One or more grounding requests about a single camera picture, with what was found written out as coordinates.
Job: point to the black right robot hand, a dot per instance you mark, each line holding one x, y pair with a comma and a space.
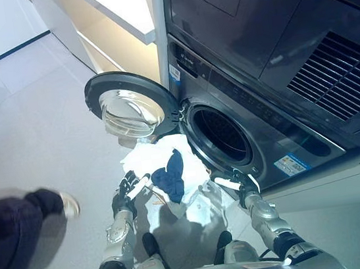
244, 182

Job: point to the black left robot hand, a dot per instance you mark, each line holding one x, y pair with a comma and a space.
124, 191

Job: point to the white clothes pile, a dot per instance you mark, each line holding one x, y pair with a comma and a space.
156, 154

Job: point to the navy blue garment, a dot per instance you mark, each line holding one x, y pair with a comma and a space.
171, 175

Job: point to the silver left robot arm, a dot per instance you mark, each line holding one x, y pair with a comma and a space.
118, 242

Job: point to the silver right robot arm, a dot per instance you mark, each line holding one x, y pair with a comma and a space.
278, 224

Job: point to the dark grey washing machine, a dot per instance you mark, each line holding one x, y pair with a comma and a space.
266, 136

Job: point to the grey front-load washing machine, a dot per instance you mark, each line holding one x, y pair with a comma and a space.
252, 25

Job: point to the white laundry pile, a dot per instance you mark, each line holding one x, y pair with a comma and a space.
209, 203

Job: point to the blue energy label sticker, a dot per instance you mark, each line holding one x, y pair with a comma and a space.
291, 163

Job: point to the white sneaker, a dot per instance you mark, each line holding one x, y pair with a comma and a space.
70, 203

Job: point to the silver right robot leg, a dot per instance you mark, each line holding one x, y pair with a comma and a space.
231, 247

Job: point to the silver robot leg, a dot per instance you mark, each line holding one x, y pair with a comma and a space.
231, 247
155, 260

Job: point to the silver left robot leg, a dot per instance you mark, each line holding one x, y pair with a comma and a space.
155, 260

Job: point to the round glass washer door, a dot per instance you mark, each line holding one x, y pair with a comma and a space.
129, 104

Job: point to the white washer base platform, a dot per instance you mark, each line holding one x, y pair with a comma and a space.
338, 180

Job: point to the person's dark trouser leg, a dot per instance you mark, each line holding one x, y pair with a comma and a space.
11, 236

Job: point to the white vertical side panel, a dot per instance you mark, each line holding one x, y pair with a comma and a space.
160, 27

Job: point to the white shelf cabinet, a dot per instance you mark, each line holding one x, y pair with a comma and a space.
108, 21

